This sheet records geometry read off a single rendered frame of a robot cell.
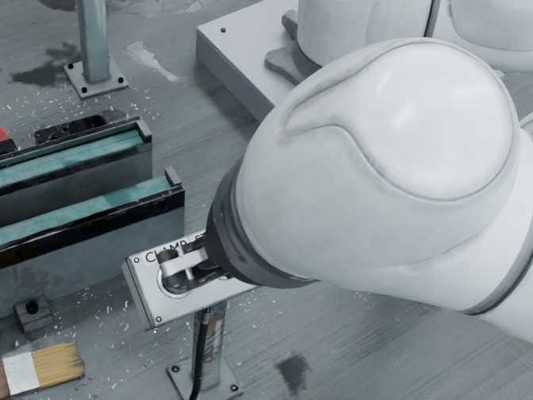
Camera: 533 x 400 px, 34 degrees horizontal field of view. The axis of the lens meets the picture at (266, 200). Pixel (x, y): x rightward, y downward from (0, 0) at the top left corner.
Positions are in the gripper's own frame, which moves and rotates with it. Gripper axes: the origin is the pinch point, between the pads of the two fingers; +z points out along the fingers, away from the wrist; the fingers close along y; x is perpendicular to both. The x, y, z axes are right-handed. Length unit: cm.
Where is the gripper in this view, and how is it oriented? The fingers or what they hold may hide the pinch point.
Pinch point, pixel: (199, 267)
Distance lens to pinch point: 73.6
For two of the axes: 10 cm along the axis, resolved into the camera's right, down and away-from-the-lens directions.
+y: -8.8, 3.1, -3.7
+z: -3.2, 2.2, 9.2
